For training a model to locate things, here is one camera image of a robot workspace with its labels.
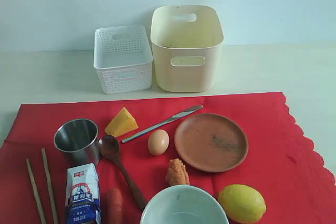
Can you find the yellow cheese wedge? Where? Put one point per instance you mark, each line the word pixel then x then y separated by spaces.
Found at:
pixel 122 123

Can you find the orange fried chicken piece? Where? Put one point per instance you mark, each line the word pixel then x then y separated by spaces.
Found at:
pixel 176 173

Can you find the red sausage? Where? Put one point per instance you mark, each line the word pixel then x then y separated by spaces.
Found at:
pixel 114 206

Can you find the yellow lemon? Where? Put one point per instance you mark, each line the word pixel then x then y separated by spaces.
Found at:
pixel 241 203

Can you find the blue white milk carton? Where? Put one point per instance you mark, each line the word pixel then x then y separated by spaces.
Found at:
pixel 82 202

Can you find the silver table knife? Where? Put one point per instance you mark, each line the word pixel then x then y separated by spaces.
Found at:
pixel 173 118

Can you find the red scalloped table cloth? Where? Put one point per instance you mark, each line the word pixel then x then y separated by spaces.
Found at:
pixel 281 163

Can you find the brown wooden plate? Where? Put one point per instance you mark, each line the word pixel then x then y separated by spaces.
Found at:
pixel 211 142

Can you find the white woven plastic basket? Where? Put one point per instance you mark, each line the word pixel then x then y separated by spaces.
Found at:
pixel 123 59

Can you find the cream plastic bin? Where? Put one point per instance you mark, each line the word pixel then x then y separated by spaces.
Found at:
pixel 186 44

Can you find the dark wooden spoon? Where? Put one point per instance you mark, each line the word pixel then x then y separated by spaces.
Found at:
pixel 109 148

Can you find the stainless steel cup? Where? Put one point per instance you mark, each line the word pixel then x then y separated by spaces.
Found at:
pixel 77 140

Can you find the pale blue ceramic bowl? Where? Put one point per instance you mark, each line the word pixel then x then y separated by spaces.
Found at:
pixel 183 204

